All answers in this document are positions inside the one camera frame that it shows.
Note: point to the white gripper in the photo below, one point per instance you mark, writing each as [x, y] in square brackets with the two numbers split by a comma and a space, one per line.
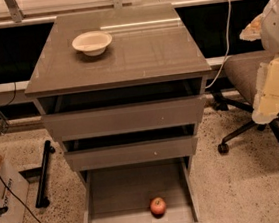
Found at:
[277, 27]

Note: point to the red apple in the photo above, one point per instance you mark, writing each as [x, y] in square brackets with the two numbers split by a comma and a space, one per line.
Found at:
[157, 206]

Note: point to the top grey drawer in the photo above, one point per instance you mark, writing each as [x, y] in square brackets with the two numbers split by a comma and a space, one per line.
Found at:
[67, 117]

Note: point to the grey drawer cabinet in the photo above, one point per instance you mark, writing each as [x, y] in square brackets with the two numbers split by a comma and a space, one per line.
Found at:
[151, 57]

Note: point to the bottom grey open drawer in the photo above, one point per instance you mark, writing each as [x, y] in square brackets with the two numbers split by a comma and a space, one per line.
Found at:
[122, 194]

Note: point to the middle grey drawer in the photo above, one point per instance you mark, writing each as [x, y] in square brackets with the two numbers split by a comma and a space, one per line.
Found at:
[129, 148]

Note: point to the brown fabric office chair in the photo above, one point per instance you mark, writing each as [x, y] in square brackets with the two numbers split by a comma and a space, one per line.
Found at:
[241, 70]

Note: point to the white paper bowl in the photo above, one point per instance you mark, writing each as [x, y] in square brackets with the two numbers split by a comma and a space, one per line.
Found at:
[92, 43]

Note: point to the black metal bar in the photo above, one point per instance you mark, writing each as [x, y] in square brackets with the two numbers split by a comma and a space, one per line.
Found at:
[42, 200]

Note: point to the white cardboard box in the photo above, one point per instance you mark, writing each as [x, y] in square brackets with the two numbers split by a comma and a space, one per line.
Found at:
[13, 194]

